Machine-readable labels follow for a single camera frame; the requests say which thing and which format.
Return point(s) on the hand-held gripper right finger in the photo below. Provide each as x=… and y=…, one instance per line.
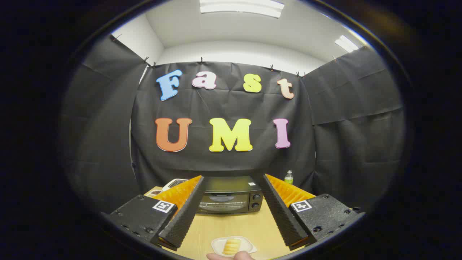
x=281, y=213

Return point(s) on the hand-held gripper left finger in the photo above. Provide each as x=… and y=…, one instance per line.
x=187, y=216

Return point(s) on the black toaster oven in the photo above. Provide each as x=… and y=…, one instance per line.
x=231, y=187

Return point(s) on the golden bread roll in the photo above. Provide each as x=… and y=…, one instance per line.
x=231, y=246

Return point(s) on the white pop-up toaster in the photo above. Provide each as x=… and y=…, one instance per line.
x=173, y=183

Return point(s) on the green label drink bottle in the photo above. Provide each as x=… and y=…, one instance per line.
x=288, y=178

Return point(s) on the white plate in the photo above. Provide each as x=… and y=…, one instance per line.
x=249, y=246

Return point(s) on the black backdrop cloth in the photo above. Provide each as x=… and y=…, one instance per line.
x=223, y=104

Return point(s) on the small ceiling light panel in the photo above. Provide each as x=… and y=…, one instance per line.
x=346, y=43

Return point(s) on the large ceiling light panel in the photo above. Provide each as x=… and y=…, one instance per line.
x=240, y=8

